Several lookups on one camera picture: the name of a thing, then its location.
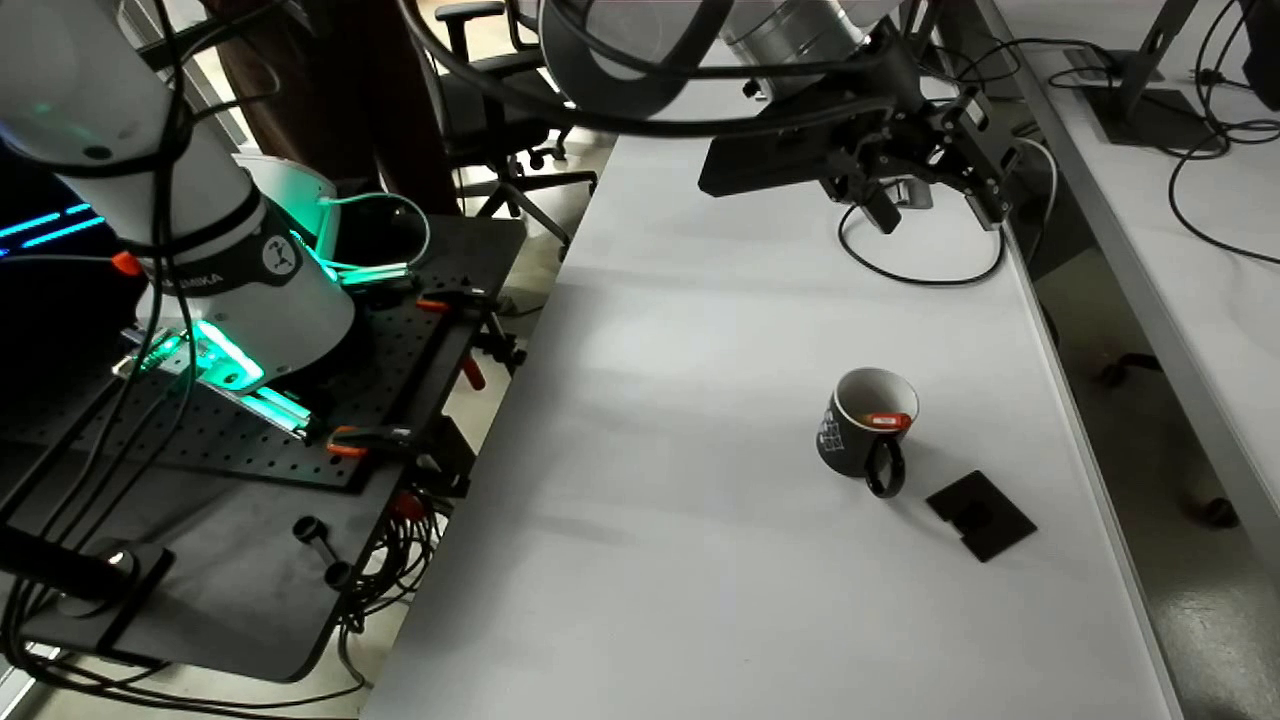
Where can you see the black square table grommet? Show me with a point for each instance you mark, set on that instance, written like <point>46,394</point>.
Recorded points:
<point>980,518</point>

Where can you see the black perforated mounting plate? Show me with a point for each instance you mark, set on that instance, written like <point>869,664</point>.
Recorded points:
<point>403,375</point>

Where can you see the black mug white interior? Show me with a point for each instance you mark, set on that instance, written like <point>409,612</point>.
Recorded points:
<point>842,444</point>

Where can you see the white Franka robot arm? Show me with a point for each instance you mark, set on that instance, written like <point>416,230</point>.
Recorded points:
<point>121,122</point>

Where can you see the orange black clamp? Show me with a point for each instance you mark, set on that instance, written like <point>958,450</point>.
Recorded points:
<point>445,304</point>
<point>473,368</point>
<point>362,444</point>

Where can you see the dark brown panel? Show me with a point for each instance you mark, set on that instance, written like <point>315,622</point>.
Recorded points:
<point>362,106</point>

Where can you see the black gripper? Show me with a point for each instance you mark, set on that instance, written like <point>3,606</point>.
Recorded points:
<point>921,126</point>

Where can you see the black cart shelf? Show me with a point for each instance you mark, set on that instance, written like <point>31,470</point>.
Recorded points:
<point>227,585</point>

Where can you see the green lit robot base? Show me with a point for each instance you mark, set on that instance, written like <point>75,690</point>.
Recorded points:
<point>212,360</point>

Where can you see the black office chair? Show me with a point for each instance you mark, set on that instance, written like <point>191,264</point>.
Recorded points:
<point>503,93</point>

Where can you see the grey table socket box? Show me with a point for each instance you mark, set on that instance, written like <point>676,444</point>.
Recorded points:
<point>917,192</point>

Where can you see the white office desk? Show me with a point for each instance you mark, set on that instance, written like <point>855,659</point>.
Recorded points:
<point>1173,304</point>

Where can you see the small wooden red-tipped baseball bat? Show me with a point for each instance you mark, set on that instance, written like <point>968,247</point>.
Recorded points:
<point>891,423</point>

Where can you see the black Dell monitor stand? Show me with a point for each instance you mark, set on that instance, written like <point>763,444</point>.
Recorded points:
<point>1159,113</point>

